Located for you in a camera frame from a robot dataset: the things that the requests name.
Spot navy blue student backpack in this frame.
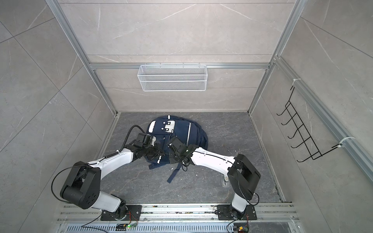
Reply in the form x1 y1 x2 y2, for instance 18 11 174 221
146 115 208 183

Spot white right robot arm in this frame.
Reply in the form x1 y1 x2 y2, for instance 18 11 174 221
168 137 261 219

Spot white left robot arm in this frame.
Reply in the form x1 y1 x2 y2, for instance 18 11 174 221
60 133 164 220

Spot clear plastic ruler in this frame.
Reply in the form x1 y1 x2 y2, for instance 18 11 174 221
222 175 230 187

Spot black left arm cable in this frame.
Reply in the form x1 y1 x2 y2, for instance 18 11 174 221
51 124 146 203

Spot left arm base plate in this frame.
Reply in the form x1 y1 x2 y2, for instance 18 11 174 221
100 204 142 221

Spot white wire mesh basket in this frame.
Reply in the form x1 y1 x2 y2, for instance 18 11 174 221
138 65 208 92

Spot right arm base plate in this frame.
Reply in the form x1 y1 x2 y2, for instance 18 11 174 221
214 204 257 220

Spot slotted aluminium floor rail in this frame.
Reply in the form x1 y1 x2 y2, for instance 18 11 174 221
52 203 304 233

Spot black wire hook rack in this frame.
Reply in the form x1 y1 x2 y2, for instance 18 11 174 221
276 86 343 163

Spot aluminium frame rails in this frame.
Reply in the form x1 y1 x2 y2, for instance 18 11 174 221
47 1 373 181

